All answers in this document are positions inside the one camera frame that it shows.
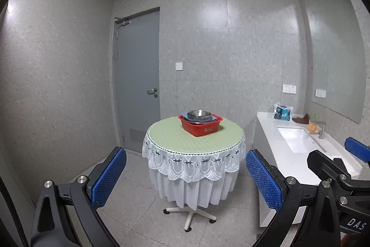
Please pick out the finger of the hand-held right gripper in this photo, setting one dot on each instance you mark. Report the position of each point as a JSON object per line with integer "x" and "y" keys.
{"x": 325, "y": 163}
{"x": 358, "y": 147}

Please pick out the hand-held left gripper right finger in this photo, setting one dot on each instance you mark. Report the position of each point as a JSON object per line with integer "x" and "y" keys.
{"x": 263, "y": 179}

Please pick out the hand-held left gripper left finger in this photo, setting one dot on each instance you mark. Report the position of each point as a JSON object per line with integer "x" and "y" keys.
{"x": 108, "y": 179}

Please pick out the red plastic basin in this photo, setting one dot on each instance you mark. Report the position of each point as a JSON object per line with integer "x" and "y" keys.
{"x": 199, "y": 129}

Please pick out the large steel bowl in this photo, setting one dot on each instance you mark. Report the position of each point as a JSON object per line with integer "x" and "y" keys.
{"x": 192, "y": 117}

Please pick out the metal faucet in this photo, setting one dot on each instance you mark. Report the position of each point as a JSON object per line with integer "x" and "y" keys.
{"x": 321, "y": 129}

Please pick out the white sink basin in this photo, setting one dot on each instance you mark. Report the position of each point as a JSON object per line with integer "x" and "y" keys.
{"x": 297, "y": 139}

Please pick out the orange soap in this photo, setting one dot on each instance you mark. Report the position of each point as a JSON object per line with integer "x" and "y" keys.
{"x": 312, "y": 127}

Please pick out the white sink counter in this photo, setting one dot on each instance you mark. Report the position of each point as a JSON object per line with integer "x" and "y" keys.
{"x": 268, "y": 137}

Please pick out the brown cloth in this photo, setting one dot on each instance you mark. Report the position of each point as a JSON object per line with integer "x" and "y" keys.
{"x": 301, "y": 119}

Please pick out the door vent grille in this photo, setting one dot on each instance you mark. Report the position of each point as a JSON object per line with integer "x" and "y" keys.
{"x": 138, "y": 135}

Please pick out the blue tissue pack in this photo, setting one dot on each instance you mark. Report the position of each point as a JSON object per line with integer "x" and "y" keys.
{"x": 281, "y": 112}

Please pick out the green round table mat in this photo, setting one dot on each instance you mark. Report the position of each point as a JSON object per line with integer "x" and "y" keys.
{"x": 164, "y": 137}

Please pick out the round table with tablecloth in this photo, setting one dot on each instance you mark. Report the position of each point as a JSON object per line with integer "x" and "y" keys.
{"x": 190, "y": 180}

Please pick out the white table base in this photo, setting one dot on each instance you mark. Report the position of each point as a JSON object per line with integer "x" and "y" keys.
{"x": 192, "y": 215}

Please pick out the grey door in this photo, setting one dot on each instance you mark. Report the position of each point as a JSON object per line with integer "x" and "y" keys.
{"x": 135, "y": 61}

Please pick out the door closer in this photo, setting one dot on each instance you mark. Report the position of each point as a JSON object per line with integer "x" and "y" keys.
{"x": 123, "y": 20}

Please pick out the white wall socket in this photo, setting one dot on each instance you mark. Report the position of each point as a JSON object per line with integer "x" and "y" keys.
{"x": 286, "y": 88}
{"x": 292, "y": 89}

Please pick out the wall mirror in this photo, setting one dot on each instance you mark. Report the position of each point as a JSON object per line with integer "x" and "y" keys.
{"x": 335, "y": 56}

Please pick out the white light switch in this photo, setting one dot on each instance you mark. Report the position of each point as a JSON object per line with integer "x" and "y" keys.
{"x": 179, "y": 66}

